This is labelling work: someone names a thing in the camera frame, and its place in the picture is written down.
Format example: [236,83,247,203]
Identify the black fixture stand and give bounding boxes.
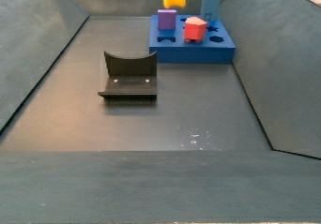
[97,52,157,98]

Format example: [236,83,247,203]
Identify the light blue tall block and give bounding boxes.
[200,0,220,22]

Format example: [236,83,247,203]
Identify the blue shape sorter base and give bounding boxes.
[149,15,235,64]

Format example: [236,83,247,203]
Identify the purple rectangular block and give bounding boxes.
[157,9,176,30]

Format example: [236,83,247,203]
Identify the red pentagon block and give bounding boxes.
[184,17,207,42]

